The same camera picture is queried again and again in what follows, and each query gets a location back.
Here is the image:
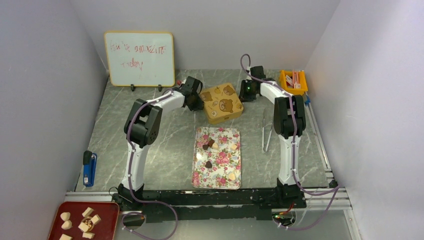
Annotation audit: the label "silver tin lid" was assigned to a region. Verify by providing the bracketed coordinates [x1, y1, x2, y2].
[200, 82, 244, 120]

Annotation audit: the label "gold chocolate tin box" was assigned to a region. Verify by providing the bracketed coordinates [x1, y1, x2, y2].
[204, 107, 243, 125]

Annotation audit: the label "metal tongs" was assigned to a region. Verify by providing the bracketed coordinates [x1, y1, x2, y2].
[261, 108, 274, 153]

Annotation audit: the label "floral rectangular tray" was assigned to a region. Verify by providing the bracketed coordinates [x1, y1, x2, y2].
[191, 127, 242, 190]

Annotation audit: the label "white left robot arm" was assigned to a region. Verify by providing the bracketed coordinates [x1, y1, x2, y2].
[117, 76, 204, 210]

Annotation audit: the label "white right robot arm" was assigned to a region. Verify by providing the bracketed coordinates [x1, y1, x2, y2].
[239, 66, 306, 208]

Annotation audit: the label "dark rectangular chocolate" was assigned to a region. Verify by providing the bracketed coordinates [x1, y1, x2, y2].
[207, 139, 215, 148]

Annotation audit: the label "dark chocolate lower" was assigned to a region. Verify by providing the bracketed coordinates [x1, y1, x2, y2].
[205, 161, 213, 169]

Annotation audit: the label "white heart chocolate bottom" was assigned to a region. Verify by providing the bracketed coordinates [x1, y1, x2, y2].
[228, 173, 236, 181]

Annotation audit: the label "orange parts bin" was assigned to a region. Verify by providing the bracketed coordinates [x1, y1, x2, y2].
[279, 70, 308, 95]

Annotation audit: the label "whiteboard with red writing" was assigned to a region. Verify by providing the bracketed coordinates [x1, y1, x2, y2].
[103, 31, 176, 87]

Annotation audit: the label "blue black stapler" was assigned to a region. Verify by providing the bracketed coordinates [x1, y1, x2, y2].
[82, 150, 98, 187]

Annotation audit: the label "red tray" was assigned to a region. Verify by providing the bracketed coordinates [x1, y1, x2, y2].
[48, 201, 120, 240]

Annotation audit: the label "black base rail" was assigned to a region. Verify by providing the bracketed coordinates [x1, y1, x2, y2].
[111, 186, 307, 223]

